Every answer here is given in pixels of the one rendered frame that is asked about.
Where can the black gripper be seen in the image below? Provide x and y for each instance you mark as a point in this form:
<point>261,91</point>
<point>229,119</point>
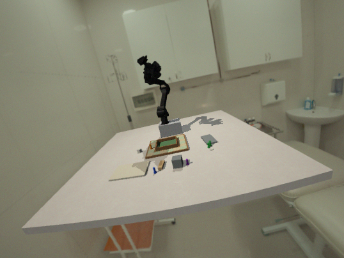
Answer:
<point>149,70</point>

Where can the tan rectangular block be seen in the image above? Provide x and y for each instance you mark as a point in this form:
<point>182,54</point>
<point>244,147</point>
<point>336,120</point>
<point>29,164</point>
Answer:
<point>161,165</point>

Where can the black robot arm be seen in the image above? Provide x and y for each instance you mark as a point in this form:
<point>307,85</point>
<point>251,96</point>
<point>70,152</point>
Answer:
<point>161,110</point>

